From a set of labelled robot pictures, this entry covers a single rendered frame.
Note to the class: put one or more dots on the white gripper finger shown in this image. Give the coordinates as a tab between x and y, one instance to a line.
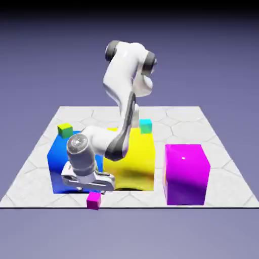
103	191
79	188

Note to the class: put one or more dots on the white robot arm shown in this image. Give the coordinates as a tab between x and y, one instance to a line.
119	81

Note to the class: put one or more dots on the small magenta cube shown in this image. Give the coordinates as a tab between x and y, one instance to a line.
93	200

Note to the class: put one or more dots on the large blue box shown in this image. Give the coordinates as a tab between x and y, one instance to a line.
57	159

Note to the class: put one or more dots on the small green cube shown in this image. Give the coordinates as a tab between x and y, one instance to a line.
65	130

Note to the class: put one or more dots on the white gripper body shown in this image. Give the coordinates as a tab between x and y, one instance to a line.
89	182

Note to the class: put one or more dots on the small cyan cube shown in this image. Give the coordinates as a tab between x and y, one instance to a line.
145	125

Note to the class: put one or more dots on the large yellow box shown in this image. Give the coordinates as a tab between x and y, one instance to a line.
139	159

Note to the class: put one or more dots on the large magenta box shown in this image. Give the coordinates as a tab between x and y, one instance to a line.
186	174

